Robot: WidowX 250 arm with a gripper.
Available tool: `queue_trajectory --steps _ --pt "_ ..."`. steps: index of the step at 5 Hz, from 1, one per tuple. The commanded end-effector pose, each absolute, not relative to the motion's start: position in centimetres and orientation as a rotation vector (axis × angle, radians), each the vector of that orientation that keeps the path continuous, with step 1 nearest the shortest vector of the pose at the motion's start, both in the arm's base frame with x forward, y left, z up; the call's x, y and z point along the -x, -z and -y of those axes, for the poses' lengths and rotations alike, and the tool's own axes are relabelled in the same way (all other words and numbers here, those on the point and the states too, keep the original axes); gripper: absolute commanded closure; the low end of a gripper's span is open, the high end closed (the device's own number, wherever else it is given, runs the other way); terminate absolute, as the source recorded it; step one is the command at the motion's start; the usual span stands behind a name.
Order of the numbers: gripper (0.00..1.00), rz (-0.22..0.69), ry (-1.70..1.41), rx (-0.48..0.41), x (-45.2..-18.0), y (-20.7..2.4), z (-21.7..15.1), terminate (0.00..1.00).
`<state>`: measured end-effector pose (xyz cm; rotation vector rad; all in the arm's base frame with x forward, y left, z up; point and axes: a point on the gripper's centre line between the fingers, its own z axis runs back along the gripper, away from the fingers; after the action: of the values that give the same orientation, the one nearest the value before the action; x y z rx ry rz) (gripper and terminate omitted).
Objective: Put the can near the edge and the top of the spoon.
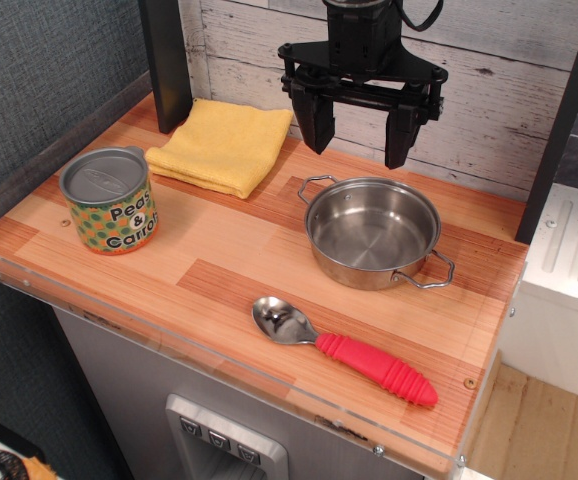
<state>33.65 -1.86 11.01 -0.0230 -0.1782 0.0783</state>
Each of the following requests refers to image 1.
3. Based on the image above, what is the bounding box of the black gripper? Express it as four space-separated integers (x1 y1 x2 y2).
278 1 448 169

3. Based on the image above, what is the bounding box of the peas and carrots toy can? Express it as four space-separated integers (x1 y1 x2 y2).
59 146 158 255

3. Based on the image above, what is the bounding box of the small steel pot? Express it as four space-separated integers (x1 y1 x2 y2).
298 175 455 291

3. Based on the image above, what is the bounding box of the yellow folded cloth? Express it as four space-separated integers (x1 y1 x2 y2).
145 99 293 199

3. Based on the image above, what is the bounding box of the white toy sink unit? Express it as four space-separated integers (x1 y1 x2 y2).
498 184 578 395

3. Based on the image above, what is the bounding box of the grey toy fridge dispenser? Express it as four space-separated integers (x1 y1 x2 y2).
166 394 289 479

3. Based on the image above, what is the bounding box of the black basket with orange item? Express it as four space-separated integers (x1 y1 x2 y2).
0 424 60 480

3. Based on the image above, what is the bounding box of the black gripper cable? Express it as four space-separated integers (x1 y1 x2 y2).
396 0 444 32

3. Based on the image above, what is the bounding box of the red handled metal spoon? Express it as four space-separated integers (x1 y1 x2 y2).
251 297 439 406

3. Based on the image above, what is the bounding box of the dark left upright post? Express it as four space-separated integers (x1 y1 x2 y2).
138 0 193 133

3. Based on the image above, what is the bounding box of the dark upright post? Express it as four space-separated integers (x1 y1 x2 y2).
138 0 193 133
515 52 578 244

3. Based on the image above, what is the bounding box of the dark right upright post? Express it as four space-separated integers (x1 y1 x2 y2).
515 52 578 244

